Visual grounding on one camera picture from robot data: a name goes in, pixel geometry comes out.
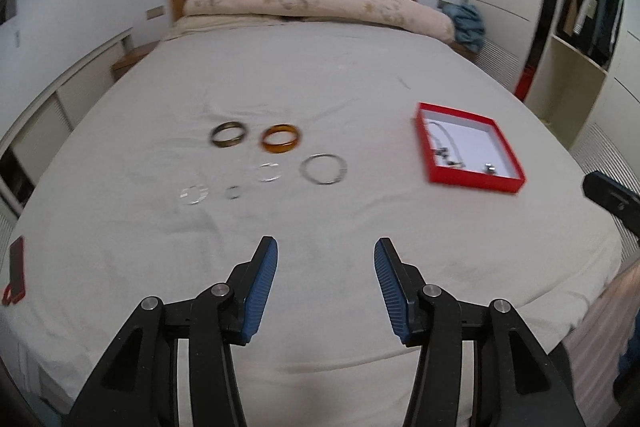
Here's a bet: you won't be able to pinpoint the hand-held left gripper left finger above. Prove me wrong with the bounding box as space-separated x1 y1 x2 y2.
65 236 279 427

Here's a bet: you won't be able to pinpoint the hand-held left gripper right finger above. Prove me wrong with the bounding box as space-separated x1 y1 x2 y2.
374 237 586 427

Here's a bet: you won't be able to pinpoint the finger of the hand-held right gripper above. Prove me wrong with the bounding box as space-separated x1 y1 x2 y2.
582 172 640 233

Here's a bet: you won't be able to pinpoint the clear ring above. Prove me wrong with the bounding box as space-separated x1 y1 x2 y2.
255 162 282 184

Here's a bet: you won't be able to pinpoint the clear beaded bracelet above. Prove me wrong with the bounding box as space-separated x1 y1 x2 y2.
178 184 210 207

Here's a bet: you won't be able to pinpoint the thin silver bangle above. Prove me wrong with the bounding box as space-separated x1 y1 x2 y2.
300 153 348 186

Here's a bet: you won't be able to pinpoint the red jewelry box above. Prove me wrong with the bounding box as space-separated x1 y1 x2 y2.
414 102 527 194

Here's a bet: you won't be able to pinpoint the amber bangle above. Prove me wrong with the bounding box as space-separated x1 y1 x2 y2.
259 124 303 156

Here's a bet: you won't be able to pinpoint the dark brown bangle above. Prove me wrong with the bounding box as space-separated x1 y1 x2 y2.
209 121 250 152

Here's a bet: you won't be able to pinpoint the white louvered radiator cover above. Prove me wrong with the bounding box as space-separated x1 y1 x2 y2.
472 39 519 94

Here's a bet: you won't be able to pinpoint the hanging clothes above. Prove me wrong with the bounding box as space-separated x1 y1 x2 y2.
556 0 627 68

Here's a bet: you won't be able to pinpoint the blue clothes pile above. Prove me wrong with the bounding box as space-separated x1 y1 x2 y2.
440 3 486 53

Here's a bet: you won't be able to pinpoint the beige pillow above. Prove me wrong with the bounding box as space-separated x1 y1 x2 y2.
165 14 287 40

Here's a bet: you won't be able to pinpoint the low white louvered cabinet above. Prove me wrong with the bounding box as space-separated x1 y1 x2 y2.
0 27 134 220

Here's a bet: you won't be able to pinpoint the silver necklace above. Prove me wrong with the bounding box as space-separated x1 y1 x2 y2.
430 120 469 168

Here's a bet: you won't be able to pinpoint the red phone with strap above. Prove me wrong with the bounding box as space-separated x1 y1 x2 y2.
1 235 26 307

